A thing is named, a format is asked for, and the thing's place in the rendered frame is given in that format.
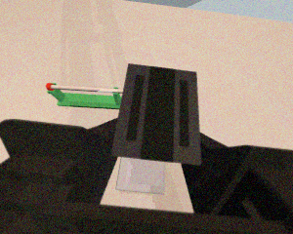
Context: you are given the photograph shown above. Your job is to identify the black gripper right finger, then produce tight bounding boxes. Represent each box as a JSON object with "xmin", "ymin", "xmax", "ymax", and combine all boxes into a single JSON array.
[{"xmin": 181, "ymin": 133, "xmax": 293, "ymax": 215}]

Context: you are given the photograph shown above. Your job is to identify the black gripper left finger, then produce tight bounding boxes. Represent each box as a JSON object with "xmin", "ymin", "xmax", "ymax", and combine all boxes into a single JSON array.
[{"xmin": 0, "ymin": 117, "xmax": 118, "ymax": 204}]

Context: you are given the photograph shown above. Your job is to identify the white pin with red cap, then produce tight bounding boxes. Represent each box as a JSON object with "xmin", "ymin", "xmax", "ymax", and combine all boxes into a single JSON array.
[{"xmin": 46, "ymin": 83, "xmax": 123, "ymax": 94}]

